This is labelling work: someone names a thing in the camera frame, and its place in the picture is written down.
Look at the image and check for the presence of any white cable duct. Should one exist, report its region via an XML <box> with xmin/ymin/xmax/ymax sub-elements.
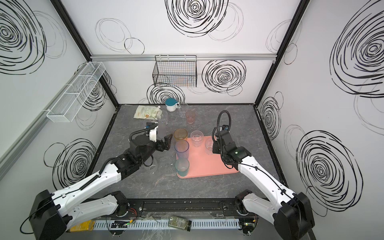
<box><xmin>92</xmin><ymin>218</ymin><xmax>241</xmax><ymax>231</ymax></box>

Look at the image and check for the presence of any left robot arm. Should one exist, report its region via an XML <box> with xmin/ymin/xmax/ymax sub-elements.
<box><xmin>27</xmin><ymin>134</ymin><xmax>173</xmax><ymax>240</ymax></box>

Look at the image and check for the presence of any white wire shelf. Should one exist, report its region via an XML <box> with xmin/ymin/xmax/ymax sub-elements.
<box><xmin>47</xmin><ymin>62</ymin><xmax>106</xmax><ymax>123</ymax></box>

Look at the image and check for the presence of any pink tray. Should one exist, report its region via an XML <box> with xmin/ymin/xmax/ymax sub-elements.
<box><xmin>177</xmin><ymin>136</ymin><xmax>239</xmax><ymax>179</ymax></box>

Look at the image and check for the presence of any teal glass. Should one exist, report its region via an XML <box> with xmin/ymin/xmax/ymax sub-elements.
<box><xmin>175</xmin><ymin>158</ymin><xmax>190</xmax><ymax>178</ymax></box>

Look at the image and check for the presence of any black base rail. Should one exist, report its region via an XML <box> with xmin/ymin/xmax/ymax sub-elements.
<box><xmin>128</xmin><ymin>198</ymin><xmax>247</xmax><ymax>217</ymax></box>

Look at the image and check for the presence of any clear green bottle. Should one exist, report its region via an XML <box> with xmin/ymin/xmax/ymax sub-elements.
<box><xmin>168</xmin><ymin>216</ymin><xmax>192</xmax><ymax>232</ymax></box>

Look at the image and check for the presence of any white cup teal lid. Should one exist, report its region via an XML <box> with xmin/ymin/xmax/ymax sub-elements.
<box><xmin>165</xmin><ymin>98</ymin><xmax>180</xmax><ymax>112</ymax></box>

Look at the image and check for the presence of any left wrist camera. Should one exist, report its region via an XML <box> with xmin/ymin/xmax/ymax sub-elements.
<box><xmin>146</xmin><ymin>122</ymin><xmax>158</xmax><ymax>143</ymax></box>

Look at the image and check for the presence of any yellow liquid bottle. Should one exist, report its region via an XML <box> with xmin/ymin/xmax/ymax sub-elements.
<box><xmin>69</xmin><ymin>220</ymin><xmax>96</xmax><ymax>233</ymax></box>

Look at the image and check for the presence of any amber glass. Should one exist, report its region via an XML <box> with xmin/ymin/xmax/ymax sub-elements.
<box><xmin>173</xmin><ymin>128</ymin><xmax>188</xmax><ymax>142</ymax></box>

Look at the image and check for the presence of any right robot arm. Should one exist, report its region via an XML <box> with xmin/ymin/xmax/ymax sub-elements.
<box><xmin>212</xmin><ymin>126</ymin><xmax>315</xmax><ymax>240</ymax></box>

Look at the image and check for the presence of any black wire basket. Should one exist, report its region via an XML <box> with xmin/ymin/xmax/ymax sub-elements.
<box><xmin>152</xmin><ymin>55</ymin><xmax>198</xmax><ymax>88</ymax></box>

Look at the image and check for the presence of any blue glass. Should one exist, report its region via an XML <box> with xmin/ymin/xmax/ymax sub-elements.
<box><xmin>175</xmin><ymin>140</ymin><xmax>190</xmax><ymax>159</ymax></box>

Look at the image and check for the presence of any short clear glass front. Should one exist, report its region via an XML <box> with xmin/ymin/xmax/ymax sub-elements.
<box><xmin>148</xmin><ymin>163</ymin><xmax>158</xmax><ymax>175</ymax></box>

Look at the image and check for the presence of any pink small glass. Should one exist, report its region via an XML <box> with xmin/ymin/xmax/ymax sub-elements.
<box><xmin>186</xmin><ymin>110</ymin><xmax>196</xmax><ymax>124</ymax></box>

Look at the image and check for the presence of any clear faceted glass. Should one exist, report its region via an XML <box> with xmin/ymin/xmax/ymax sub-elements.
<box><xmin>191</xmin><ymin>131</ymin><xmax>204</xmax><ymax>148</ymax></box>

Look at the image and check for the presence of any clear glass behind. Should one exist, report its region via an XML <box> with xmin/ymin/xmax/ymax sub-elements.
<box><xmin>178</xmin><ymin>103</ymin><xmax>189</xmax><ymax>119</ymax></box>

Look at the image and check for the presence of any organic sugar pouch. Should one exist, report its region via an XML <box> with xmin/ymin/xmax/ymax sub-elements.
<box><xmin>134</xmin><ymin>105</ymin><xmax>162</xmax><ymax>120</ymax></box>

